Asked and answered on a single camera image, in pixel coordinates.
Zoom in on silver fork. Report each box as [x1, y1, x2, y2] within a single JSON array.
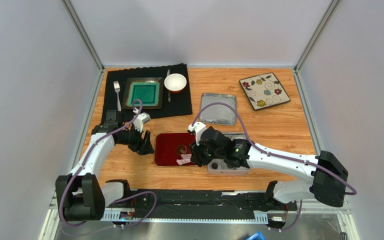
[[113, 81, 122, 112]]

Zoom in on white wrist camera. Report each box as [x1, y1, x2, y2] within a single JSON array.
[[132, 107, 151, 133], [187, 121, 207, 146]]

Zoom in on white bowl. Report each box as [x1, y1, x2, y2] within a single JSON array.
[[164, 73, 187, 93]]

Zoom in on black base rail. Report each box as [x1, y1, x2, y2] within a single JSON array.
[[102, 189, 299, 228]]

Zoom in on dark chocolate piece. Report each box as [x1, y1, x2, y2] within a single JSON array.
[[211, 162, 219, 170]]

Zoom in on green square plate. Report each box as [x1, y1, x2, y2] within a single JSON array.
[[121, 77, 164, 110]]

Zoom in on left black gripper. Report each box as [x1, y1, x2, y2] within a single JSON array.
[[116, 123, 155, 156]]

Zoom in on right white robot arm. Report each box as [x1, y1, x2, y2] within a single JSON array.
[[188, 122, 349, 208]]

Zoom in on silver tin with paper cups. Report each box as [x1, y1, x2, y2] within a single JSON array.
[[207, 132, 250, 176]]

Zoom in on blue plastic bin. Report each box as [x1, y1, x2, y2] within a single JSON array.
[[245, 230, 266, 240]]

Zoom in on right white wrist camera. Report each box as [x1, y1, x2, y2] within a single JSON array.
[[187, 121, 207, 146]]

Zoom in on floral square plate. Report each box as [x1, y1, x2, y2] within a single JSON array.
[[239, 72, 291, 111]]

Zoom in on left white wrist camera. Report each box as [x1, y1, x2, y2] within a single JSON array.
[[132, 107, 151, 133]]

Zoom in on pink handled metal tongs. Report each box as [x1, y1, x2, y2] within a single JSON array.
[[176, 154, 192, 166]]

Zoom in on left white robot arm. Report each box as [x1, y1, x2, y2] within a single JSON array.
[[55, 108, 155, 227]]

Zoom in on silver knife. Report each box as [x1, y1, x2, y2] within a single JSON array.
[[166, 69, 171, 103]]

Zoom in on silver tin lid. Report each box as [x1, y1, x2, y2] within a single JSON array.
[[199, 93, 237, 126]]

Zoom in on red lacquer tray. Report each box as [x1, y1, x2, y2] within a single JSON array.
[[154, 132, 196, 167]]

